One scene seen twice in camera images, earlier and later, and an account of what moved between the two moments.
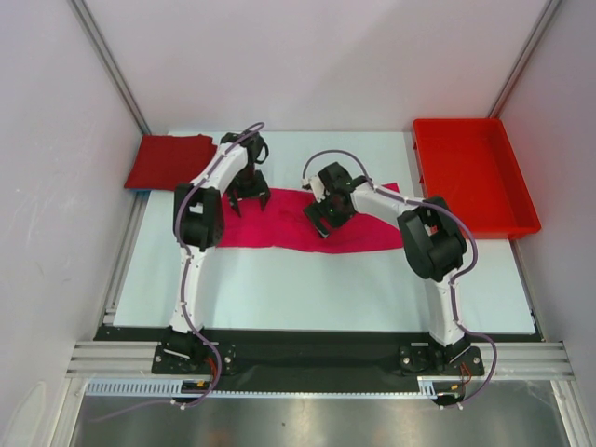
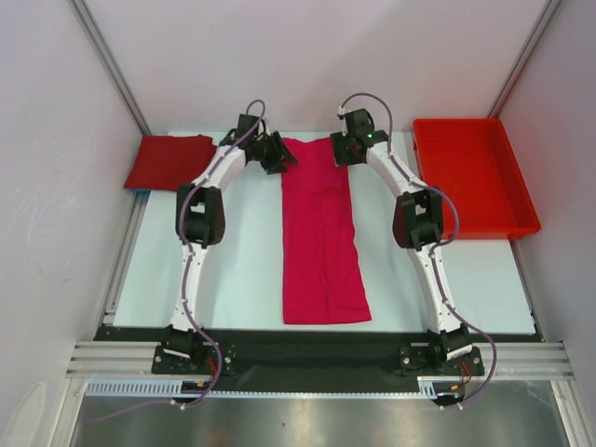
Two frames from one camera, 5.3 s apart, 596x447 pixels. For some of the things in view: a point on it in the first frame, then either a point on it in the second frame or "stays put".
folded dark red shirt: x=165 y=161 stays put
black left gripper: x=260 y=192 → x=278 y=154
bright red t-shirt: x=284 y=223 → x=322 y=277
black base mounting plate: x=314 y=352 stays put
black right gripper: x=323 y=215 → x=345 y=149
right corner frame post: x=550 y=12 stays put
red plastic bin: x=470 y=164 stays put
